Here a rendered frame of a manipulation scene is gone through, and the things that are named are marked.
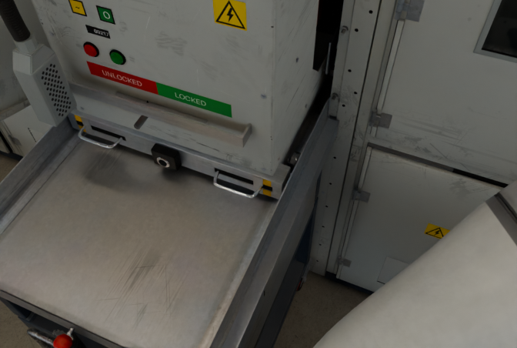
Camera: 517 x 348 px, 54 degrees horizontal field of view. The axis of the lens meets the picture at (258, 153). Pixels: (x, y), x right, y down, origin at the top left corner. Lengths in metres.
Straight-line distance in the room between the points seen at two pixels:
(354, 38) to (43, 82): 0.62
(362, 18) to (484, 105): 0.30
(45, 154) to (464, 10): 0.93
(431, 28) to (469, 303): 0.79
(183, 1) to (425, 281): 0.64
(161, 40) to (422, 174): 0.72
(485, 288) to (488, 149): 0.94
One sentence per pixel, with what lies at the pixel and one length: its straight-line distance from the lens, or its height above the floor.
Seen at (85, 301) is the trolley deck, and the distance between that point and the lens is 1.06.
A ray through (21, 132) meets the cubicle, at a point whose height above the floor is 0.28.
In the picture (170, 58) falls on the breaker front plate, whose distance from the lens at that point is 0.93.
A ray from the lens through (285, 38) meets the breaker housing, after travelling 0.85.
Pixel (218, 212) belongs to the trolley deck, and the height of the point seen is 0.85.
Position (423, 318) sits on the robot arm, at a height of 1.51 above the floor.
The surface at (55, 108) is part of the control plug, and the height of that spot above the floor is 1.05.
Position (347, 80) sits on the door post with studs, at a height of 0.98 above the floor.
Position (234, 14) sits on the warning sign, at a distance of 0.80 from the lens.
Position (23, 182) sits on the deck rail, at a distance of 1.24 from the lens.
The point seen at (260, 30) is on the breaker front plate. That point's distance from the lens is 0.80.
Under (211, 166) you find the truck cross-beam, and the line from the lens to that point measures 1.10.
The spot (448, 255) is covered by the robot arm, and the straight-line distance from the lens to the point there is 0.29.
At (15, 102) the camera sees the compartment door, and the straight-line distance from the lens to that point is 1.45.
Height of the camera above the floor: 1.77
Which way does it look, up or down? 51 degrees down
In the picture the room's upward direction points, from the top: 1 degrees counter-clockwise
